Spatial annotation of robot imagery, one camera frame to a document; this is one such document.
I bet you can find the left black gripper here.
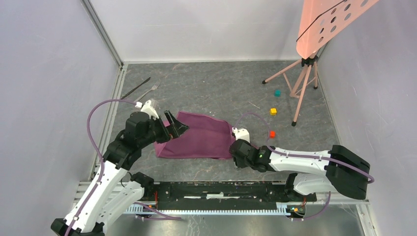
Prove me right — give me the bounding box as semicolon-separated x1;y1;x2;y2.
139;110;189;148

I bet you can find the purple cloth napkin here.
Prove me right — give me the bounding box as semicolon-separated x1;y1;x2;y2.
153;111;236;159

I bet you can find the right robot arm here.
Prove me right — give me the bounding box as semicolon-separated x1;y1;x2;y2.
229;139;374;201

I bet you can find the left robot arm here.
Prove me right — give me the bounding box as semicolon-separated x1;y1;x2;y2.
51;111;189;236

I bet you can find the red orange cube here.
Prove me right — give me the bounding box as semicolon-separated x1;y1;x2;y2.
269;131;276;139

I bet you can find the silver fork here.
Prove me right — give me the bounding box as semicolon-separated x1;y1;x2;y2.
134;81;160;102

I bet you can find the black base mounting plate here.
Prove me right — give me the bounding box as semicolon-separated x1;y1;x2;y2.
141;181;317;210

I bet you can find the yellow cube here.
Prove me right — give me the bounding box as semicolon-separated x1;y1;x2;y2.
269;108;277;116

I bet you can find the black knife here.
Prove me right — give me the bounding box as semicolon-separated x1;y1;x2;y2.
120;77;151;99

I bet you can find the pink music stand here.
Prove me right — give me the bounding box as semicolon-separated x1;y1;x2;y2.
262;0;378;126

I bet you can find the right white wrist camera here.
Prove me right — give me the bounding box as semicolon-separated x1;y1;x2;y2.
232;127;250;142

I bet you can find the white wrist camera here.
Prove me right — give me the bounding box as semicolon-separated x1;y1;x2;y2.
232;127;250;142
135;99;159;120

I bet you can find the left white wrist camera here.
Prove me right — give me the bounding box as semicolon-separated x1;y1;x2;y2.
135;99;159;120

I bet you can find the aluminium frame rail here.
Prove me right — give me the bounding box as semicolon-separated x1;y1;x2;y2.
81;0;128;183

